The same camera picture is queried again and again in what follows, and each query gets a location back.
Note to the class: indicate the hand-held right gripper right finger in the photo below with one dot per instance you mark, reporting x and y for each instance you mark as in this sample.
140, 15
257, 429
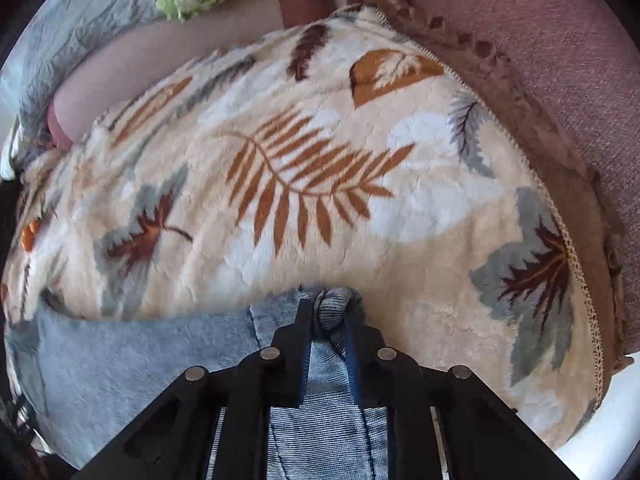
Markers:
353, 375

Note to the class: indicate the cream leaf-print blanket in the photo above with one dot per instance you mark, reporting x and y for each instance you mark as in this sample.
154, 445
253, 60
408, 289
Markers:
320, 200

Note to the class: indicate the orange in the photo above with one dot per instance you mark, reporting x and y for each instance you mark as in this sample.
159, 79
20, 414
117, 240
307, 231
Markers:
26, 240
33, 226

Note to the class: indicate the blue denim pants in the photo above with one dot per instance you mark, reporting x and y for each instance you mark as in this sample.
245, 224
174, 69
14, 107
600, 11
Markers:
150, 360

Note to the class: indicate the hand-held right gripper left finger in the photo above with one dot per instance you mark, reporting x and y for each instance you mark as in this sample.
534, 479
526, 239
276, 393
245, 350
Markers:
304, 375

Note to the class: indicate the pink bed sheet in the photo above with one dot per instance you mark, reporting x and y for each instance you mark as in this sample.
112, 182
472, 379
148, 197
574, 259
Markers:
165, 55

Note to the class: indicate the white cloth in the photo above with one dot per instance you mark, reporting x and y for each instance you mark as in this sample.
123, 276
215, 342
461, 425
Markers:
7, 160

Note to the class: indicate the grey quilted pillow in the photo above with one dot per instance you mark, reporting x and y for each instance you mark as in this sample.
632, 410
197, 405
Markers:
75, 25

